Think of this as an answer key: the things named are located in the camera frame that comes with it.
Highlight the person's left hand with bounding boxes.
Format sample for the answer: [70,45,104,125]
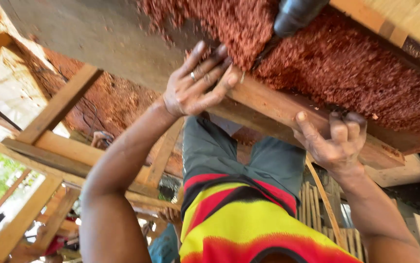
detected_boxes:
[162,40,239,118]

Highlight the person's right hand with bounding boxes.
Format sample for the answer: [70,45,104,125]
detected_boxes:
[293,111,368,179]

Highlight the reddish wooden plank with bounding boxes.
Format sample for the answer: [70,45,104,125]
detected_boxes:
[206,67,407,171]

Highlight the thin bamboo strip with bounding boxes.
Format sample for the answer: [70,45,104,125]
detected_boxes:
[305,156,346,251]

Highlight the row of bamboo slats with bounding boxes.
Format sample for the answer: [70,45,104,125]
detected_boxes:
[297,181,366,263]

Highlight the grey green shorts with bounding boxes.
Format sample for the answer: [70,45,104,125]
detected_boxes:
[182,115,306,206]

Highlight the pale wood offcut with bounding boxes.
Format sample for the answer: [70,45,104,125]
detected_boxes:
[364,153,420,188]

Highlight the pile of red wood shavings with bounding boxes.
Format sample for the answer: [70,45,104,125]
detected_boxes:
[137,0,420,133]

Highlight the grey wooden workbench board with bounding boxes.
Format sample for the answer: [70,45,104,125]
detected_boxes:
[0,0,232,93]

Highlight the yellow red striped shirt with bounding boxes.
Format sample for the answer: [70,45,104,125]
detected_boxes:
[179,173,365,263]

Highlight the black power tool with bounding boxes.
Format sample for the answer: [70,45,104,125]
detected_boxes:
[273,0,330,38]

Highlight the pale wooden plank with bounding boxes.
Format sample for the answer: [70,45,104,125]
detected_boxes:
[329,0,420,61]

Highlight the wooden frame structure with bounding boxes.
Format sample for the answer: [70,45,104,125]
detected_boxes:
[0,15,186,263]

